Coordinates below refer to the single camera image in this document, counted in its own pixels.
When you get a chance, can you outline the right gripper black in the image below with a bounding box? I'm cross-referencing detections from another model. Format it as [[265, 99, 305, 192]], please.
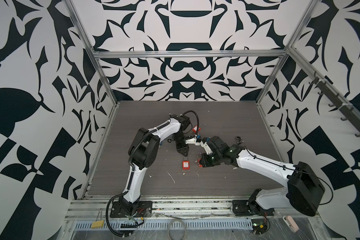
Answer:
[[197, 152, 224, 167]]

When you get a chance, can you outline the red padlock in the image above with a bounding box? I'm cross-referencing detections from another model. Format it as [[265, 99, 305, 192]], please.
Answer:
[[192, 124, 208, 134], [182, 161, 190, 170], [197, 153, 203, 168]]

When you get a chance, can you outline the red padlock front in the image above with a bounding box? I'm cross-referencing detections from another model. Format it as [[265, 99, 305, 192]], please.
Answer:
[[182, 161, 190, 170]]

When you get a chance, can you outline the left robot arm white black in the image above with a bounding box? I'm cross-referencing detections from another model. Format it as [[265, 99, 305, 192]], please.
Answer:
[[105, 110, 200, 238]]

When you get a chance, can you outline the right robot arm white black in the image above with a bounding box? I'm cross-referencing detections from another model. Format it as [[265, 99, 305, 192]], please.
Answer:
[[194, 136, 334, 217]]

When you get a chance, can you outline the small circuit board right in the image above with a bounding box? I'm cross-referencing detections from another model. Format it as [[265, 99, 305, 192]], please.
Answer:
[[251, 219, 270, 236]]

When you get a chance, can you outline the pink white clip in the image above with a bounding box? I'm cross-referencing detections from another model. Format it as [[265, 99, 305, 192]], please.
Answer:
[[283, 216, 300, 233]]

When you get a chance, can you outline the yellow connector block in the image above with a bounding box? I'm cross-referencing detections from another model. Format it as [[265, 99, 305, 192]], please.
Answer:
[[91, 220, 105, 229]]

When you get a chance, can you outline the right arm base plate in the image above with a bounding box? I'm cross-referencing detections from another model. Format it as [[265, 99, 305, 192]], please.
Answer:
[[232, 200, 275, 217]]

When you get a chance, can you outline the white slotted cable duct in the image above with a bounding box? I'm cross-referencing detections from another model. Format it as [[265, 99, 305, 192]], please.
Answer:
[[74, 219, 253, 231]]

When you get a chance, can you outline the coiled grey cable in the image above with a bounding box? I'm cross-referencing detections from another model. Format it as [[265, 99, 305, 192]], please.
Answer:
[[167, 218, 188, 240]]

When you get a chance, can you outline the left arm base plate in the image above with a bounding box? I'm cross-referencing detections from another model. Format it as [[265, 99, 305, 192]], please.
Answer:
[[110, 201, 153, 218]]

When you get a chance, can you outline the aluminium frame crossbar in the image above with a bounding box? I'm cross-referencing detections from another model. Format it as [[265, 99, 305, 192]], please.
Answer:
[[93, 50, 286, 59]]

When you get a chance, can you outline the grey hook rail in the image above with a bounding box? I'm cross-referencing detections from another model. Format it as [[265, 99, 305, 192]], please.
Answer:
[[310, 71, 360, 138]]

